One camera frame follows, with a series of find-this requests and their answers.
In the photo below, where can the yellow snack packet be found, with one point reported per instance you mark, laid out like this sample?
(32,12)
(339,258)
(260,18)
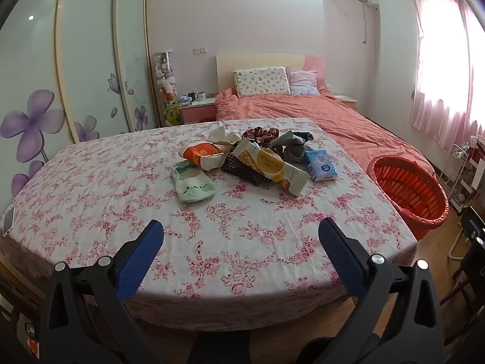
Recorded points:
(269,165)

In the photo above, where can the grey green sock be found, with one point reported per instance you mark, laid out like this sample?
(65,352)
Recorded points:
(295,153)

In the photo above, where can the white mug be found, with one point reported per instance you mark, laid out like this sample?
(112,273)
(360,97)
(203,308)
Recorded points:
(201,94)

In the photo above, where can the dark mug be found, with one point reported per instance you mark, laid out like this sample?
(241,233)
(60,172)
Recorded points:
(191,95)

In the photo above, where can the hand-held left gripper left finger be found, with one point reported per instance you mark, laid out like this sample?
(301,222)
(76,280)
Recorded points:
(140,258)

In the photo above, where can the cream pink headboard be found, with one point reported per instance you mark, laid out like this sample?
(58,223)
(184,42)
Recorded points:
(257,62)

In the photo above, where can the white smartphone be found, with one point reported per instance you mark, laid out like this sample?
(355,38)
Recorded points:
(9,222)

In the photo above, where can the white wall socket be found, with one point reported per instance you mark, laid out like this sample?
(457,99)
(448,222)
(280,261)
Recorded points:
(200,50)

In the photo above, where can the blue tissue pack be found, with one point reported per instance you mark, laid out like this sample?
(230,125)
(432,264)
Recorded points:
(320,165)

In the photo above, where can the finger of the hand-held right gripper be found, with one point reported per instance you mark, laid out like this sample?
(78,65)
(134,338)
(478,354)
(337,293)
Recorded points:
(473,227)

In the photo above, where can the dark wooden table frame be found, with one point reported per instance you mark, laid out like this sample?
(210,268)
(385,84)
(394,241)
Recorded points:
(19,292)

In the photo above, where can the air conditioner pipe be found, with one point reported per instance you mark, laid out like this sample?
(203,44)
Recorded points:
(365,22)

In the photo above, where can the light green sock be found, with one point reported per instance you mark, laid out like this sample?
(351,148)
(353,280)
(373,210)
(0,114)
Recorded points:
(193,187)

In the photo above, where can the orange plastic basket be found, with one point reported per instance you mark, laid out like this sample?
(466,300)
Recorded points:
(432,212)

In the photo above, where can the pink white nightstand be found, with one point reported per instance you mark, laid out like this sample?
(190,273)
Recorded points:
(197,113)
(346,100)

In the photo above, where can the brown striped scrunchie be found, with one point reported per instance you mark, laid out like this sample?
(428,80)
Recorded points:
(261,133)

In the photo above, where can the black patterned cloth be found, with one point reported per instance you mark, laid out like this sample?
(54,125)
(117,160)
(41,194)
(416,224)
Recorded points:
(233,167)

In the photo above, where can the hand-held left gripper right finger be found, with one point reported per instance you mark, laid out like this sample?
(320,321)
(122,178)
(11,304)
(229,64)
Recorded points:
(341,258)

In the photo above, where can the pink floral tablecloth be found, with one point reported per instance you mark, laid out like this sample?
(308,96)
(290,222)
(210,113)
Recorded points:
(113,197)

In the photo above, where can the pink curtain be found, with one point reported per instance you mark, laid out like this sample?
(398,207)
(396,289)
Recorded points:
(428,113)

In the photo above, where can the pink bed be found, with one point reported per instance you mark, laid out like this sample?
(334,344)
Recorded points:
(322,117)

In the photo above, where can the floral print pillow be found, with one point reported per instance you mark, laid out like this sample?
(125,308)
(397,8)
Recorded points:
(261,81)

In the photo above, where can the pink striped pillow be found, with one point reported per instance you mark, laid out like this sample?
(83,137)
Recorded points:
(303,81)

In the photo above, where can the plush toy display tube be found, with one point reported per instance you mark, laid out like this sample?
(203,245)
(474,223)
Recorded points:
(166,83)

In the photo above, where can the flower print sliding wardrobe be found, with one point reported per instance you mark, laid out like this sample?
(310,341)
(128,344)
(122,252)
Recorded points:
(87,64)

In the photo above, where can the grey sock navy cuff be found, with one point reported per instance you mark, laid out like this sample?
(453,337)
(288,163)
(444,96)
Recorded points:
(293,137)

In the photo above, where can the white tissue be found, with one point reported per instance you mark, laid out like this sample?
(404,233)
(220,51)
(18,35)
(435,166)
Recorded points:
(221,134)

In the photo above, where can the orange and white pouch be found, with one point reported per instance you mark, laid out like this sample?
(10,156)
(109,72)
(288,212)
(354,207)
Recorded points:
(197,154)

